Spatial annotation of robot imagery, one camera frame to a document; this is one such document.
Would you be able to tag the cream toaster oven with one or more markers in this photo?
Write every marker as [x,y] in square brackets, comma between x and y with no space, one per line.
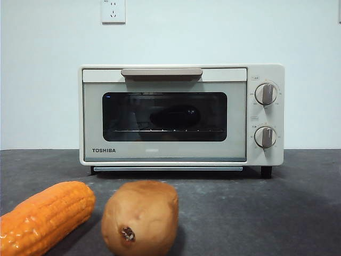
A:
[279,160]

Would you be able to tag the dark purple eggplant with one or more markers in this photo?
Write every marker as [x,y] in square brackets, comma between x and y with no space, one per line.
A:
[173,116]

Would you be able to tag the white wall socket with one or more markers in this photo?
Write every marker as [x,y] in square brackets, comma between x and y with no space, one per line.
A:
[113,12]

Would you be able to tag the brown potato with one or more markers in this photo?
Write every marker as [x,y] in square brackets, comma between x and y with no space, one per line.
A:
[144,213]

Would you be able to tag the cream oven knob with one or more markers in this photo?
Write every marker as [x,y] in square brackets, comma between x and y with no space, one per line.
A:
[265,136]
[266,94]

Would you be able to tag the orange corn cob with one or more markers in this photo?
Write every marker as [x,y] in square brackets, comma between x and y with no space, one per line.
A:
[48,213]

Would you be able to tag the silver crumb tray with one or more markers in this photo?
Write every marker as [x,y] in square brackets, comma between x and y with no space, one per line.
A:
[160,168]

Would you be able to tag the black oven foot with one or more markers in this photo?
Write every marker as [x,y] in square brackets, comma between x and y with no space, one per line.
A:
[266,172]
[92,170]

